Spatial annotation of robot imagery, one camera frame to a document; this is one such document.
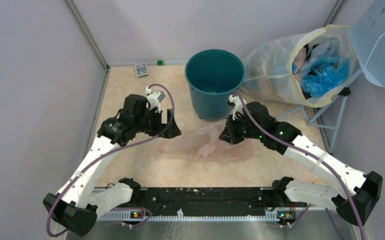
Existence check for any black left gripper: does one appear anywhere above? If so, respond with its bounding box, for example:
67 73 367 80
134 106 181 139

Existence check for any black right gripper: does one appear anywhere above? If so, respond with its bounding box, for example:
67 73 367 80
219 111 263 145

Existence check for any pink plastic trash bag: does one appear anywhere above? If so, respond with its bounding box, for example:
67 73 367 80
159 124 254 163

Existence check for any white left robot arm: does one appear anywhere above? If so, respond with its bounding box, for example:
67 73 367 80
43 91 181 238

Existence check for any teal plastic trash bin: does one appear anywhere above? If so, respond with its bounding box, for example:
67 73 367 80
184 49 245 122

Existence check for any large translucent bag of trash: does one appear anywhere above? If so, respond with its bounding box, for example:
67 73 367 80
241 24 357 108

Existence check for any playing card deck box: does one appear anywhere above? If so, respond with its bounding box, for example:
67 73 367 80
134 62 149 78

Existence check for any light blue perforated metal rack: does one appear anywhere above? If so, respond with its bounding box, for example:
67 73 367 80
347 0 385 87

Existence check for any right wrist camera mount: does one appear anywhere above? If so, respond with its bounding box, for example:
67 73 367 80
227 94 244 121

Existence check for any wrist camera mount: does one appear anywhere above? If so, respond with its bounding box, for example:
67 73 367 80
145 87 166 113
227 94 244 121

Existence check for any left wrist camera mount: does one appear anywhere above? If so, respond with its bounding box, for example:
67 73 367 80
145 87 166 113

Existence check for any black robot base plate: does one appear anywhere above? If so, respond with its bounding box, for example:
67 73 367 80
122 187 307 217

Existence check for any white cable duct strip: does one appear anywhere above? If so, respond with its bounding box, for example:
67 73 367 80
97 209 279 223

